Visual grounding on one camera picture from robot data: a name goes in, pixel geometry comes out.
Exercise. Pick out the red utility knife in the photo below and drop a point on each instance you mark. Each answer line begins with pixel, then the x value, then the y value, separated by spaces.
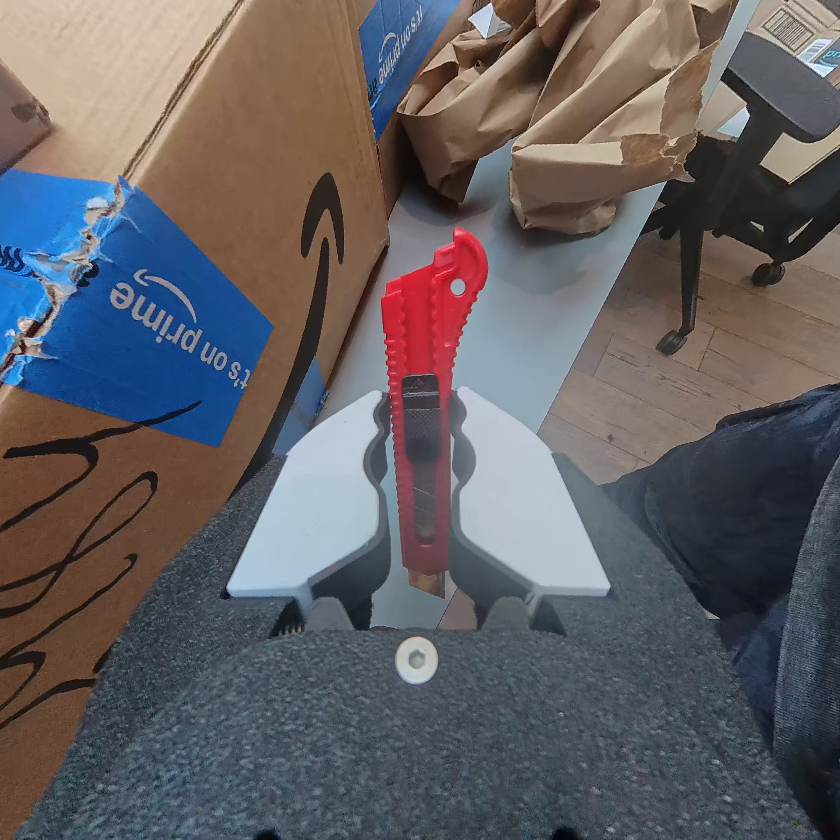
pixel 420 328

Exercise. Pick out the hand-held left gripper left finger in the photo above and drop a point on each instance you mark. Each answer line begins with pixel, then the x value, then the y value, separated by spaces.
pixel 315 512

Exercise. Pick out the white paper slip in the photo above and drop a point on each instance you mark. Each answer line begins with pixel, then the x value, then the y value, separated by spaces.
pixel 489 23

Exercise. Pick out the black office chair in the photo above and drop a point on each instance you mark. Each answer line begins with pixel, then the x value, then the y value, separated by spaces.
pixel 781 98

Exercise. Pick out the flattened cardboard box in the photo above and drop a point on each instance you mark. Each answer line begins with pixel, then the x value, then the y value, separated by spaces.
pixel 787 19

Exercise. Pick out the cardboard box with shipping labels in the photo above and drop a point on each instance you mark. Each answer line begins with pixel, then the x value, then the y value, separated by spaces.
pixel 394 65

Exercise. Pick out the large cardboard box blue tape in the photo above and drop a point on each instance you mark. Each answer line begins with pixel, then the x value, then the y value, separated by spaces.
pixel 229 164

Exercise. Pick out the dark brown cardboard box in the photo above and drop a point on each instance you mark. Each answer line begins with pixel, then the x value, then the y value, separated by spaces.
pixel 19 111

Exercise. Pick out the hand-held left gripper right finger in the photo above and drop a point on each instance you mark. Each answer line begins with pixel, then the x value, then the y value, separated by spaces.
pixel 525 512

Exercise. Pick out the person's dark clothing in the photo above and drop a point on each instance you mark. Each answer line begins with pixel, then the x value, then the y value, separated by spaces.
pixel 722 492

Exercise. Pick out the crumpled brown packing paper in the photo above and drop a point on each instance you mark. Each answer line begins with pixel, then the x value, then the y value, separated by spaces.
pixel 577 118

